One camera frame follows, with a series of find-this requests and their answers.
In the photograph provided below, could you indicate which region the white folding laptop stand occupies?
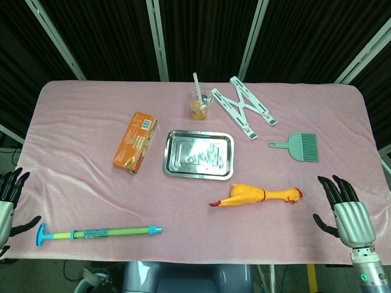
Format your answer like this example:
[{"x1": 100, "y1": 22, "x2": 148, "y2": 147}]
[{"x1": 211, "y1": 76, "x2": 279, "y2": 140}]

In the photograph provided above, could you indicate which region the white frame pole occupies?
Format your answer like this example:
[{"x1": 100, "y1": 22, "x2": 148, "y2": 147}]
[
  {"x1": 237, "y1": 0, "x2": 270, "y2": 82},
  {"x1": 24, "y1": 0, "x2": 87, "y2": 81},
  {"x1": 145, "y1": 0, "x2": 170, "y2": 82},
  {"x1": 334, "y1": 26, "x2": 391, "y2": 84}
]

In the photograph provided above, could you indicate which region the stainless steel tray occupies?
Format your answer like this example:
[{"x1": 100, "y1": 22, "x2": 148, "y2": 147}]
[{"x1": 162, "y1": 129, "x2": 235, "y2": 180}]

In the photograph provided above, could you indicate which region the teal hand brush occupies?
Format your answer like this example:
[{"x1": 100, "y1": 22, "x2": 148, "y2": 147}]
[{"x1": 268, "y1": 131, "x2": 320, "y2": 163}]

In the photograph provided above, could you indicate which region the green and blue marker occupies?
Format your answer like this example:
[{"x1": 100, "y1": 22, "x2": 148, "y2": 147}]
[{"x1": 35, "y1": 223, "x2": 164, "y2": 248}]

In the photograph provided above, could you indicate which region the white drinking straw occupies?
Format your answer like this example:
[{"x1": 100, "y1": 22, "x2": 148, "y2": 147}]
[{"x1": 192, "y1": 72, "x2": 204, "y2": 102}]

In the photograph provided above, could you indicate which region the yellow rubber chicken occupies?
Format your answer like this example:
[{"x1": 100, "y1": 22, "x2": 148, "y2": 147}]
[{"x1": 208, "y1": 182, "x2": 305, "y2": 209}]

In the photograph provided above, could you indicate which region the grey robot torso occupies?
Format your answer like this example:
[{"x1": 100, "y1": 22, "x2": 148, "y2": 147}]
[{"x1": 122, "y1": 261, "x2": 254, "y2": 293}]

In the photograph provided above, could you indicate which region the clear cup with orange liquid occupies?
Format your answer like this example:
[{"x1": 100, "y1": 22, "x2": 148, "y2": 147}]
[{"x1": 187, "y1": 86, "x2": 214, "y2": 121}]

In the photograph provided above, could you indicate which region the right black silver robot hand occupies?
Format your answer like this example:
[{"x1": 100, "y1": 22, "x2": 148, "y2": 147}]
[{"x1": 312, "y1": 175, "x2": 377, "y2": 248}]

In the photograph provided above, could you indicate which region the orange cardboard box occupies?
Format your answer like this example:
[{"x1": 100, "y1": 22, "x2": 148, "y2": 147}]
[{"x1": 112, "y1": 111, "x2": 159, "y2": 175}]

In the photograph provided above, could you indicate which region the white bucket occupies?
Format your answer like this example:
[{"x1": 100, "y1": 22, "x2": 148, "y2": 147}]
[{"x1": 74, "y1": 268, "x2": 111, "y2": 293}]

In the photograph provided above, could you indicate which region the black pleated curtain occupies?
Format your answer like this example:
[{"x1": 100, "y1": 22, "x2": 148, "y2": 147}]
[{"x1": 0, "y1": 0, "x2": 391, "y2": 150}]

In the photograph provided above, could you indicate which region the pink tablecloth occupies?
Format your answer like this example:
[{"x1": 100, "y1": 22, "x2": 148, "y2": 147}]
[{"x1": 5, "y1": 79, "x2": 391, "y2": 266}]

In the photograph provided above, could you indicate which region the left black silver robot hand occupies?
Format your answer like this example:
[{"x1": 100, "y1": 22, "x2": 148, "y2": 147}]
[{"x1": 0, "y1": 167, "x2": 42, "y2": 250}]

